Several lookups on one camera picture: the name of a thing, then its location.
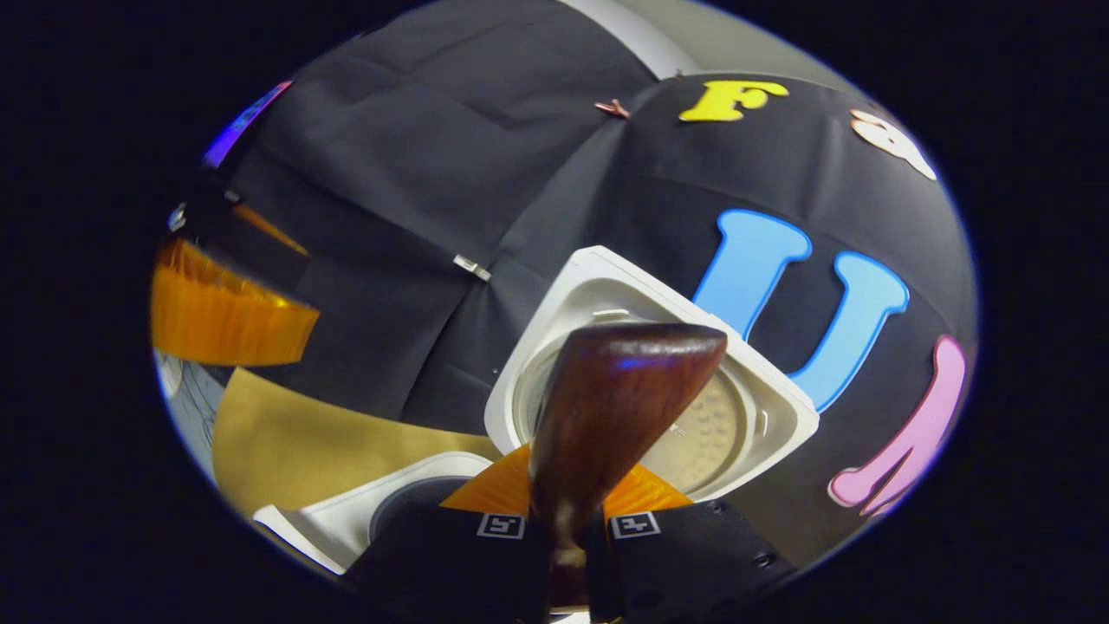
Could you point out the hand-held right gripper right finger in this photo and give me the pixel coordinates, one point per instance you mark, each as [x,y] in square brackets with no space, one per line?
[693,563]

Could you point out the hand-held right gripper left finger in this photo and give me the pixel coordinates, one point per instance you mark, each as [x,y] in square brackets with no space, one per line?
[450,563]

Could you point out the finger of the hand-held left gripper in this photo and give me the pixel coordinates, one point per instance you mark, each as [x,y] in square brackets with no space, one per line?
[251,251]
[225,316]

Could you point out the white rice cooker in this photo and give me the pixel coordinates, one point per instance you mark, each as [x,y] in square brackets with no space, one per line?
[771,416]

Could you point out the dark wooden spoon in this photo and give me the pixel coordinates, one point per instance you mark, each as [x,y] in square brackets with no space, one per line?
[615,399]

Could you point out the black backdrop cloth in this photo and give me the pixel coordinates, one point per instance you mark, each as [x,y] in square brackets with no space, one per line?
[390,173]

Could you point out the white cloth clip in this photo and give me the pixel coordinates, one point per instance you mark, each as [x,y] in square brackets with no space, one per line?
[472,268]

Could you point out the copper cloth clip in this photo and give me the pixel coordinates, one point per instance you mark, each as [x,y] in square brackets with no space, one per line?
[612,108]

